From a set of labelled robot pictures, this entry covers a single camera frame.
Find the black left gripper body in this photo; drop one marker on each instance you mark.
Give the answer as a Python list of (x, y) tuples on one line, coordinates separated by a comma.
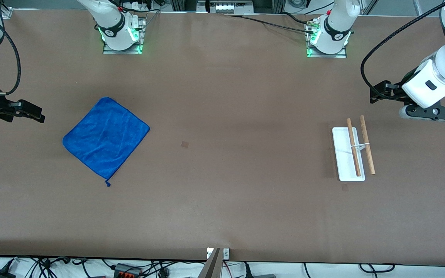
[(395, 92)]

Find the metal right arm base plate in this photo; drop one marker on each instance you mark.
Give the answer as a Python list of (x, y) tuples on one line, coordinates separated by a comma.
[(122, 51)]

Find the white metal clamp bracket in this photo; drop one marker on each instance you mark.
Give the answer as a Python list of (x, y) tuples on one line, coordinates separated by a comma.
[(226, 253)]

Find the black orange power strip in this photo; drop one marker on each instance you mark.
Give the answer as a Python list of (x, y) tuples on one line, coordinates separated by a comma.
[(127, 271)]

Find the white terminal box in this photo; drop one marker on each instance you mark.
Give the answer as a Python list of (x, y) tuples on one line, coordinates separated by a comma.
[(230, 7)]

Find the white table corner bracket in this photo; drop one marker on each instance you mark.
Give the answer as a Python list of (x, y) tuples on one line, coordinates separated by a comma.
[(7, 13)]

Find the aluminium frame profile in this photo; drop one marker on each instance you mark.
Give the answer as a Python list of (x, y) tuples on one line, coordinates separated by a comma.
[(180, 4)]

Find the blue microfiber towel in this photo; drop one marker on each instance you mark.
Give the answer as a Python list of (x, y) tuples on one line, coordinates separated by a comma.
[(106, 135)]

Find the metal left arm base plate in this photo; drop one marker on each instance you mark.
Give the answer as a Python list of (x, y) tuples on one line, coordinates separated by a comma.
[(326, 55)]

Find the white rack bracket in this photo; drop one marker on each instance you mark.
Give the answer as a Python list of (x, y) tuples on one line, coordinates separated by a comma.
[(361, 146)]

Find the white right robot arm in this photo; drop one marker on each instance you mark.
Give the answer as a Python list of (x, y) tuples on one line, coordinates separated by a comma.
[(114, 27)]

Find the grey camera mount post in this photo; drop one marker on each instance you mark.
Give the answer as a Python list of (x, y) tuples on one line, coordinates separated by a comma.
[(211, 268)]

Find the white rack base tray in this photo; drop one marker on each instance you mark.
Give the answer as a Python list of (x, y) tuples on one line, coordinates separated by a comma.
[(344, 162)]

